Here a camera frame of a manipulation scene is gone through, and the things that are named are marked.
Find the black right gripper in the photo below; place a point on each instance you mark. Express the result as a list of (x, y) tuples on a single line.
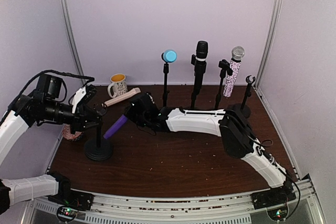
[(129, 113)]

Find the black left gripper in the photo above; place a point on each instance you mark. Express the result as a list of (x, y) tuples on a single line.
[(81, 116)]

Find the pale pink microphone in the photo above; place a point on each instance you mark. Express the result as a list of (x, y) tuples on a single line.
[(123, 97)]

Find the purple microphone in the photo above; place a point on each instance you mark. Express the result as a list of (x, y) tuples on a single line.
[(115, 127)]

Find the black stand for purple microphone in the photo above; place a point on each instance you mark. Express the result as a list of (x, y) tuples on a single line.
[(97, 148)]

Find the black stand with blue microphone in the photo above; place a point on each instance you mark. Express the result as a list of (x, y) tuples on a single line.
[(165, 90)]

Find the blue microphone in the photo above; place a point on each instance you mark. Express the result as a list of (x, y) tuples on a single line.
[(169, 56)]

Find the black stand with glitter microphone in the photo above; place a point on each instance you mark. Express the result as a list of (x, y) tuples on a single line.
[(225, 70)]

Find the black stand for pink microphone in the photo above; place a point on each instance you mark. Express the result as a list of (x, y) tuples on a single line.
[(243, 107)]

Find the silver glitter microphone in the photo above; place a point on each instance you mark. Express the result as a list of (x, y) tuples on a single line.
[(238, 53)]

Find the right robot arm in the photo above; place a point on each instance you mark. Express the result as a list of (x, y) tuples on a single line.
[(231, 126)]

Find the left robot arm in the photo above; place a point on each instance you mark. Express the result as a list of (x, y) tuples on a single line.
[(37, 104)]

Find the black microphone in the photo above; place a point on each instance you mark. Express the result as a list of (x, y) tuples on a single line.
[(202, 47)]

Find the red patterned small bowl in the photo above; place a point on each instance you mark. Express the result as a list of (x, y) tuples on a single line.
[(73, 137)]

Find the white floral ceramic mug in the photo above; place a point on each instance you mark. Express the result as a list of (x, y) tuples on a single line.
[(118, 85)]

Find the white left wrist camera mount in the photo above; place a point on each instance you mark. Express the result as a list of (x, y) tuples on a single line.
[(77, 98)]

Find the aluminium corner frame post left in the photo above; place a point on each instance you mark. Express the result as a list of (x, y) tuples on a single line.
[(71, 37)]

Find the aluminium corner frame post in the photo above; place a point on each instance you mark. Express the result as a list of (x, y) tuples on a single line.
[(277, 5), (71, 37)]

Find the aluminium corner frame post right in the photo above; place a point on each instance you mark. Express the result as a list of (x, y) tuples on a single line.
[(277, 5)]

